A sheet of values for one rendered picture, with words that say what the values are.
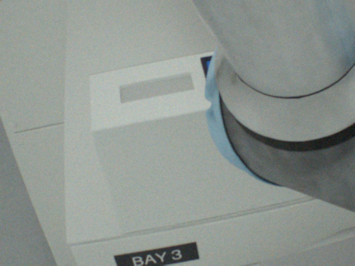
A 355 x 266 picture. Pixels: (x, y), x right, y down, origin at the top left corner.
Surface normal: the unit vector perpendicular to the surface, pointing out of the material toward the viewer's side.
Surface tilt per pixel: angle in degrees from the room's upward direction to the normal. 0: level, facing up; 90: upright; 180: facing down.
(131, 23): 0
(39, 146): 90
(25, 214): 0
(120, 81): 0
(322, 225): 90
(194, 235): 90
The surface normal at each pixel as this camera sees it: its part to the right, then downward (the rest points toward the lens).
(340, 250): -0.15, -0.77
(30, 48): 0.12, 0.61
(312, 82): 0.12, 0.83
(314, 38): 0.36, 0.72
